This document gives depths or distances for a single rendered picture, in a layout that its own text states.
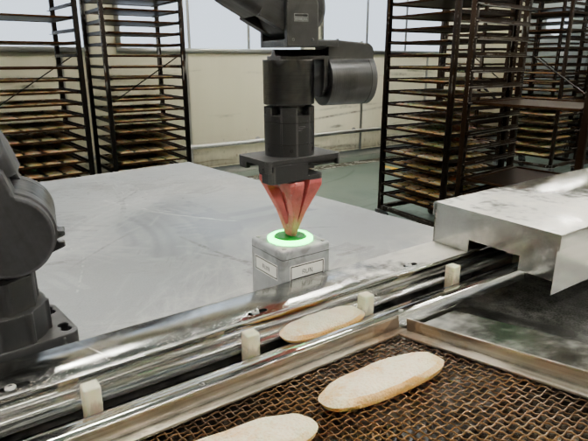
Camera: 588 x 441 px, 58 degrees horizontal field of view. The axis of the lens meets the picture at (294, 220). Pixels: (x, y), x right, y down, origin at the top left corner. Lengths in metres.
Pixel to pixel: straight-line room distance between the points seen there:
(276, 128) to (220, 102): 4.82
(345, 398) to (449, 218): 0.44
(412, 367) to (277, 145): 0.31
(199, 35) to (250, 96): 0.79
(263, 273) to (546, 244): 0.33
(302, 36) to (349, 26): 5.74
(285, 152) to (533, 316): 0.34
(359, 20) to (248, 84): 1.60
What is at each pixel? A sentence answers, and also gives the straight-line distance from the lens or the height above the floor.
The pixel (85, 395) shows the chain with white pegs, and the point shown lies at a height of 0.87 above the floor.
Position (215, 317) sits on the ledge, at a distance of 0.54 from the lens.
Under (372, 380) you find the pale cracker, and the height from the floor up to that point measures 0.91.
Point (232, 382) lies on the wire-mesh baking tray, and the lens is 0.37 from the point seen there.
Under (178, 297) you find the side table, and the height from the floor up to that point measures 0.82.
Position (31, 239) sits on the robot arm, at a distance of 0.54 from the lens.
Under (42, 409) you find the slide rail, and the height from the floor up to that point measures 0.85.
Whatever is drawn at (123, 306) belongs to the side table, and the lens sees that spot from 0.68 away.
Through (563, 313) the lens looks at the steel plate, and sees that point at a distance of 0.70.
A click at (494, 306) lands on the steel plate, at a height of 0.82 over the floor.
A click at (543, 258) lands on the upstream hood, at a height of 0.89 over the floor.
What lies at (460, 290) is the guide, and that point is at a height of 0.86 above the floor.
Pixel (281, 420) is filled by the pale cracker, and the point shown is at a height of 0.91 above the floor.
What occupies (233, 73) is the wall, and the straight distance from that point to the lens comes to 5.46.
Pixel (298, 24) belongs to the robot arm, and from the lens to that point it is 0.57.
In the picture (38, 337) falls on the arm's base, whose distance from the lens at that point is 0.60.
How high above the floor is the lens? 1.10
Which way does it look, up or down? 17 degrees down
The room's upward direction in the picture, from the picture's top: straight up
